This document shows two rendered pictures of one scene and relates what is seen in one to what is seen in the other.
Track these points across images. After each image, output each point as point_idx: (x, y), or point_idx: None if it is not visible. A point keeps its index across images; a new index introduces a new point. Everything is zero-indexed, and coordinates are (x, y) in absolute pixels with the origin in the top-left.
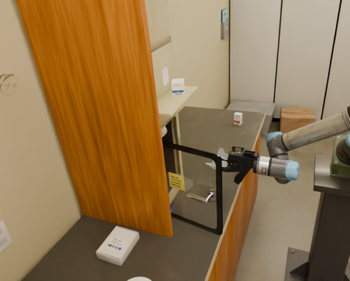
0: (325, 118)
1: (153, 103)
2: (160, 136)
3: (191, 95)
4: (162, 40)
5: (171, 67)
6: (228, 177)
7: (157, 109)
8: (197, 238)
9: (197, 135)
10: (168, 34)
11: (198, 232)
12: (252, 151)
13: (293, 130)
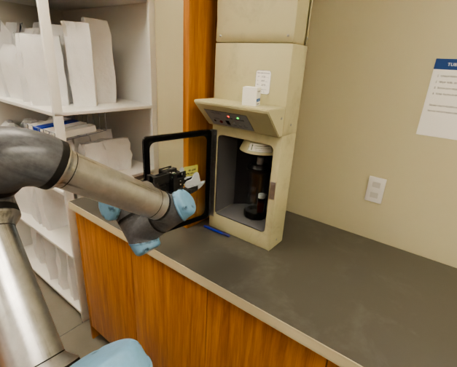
0: (103, 164)
1: (183, 76)
2: (186, 113)
3: (241, 107)
4: (269, 36)
5: (281, 78)
6: (262, 292)
7: (187, 85)
8: (168, 239)
9: (424, 298)
10: (286, 30)
11: (176, 240)
12: (160, 175)
13: (151, 186)
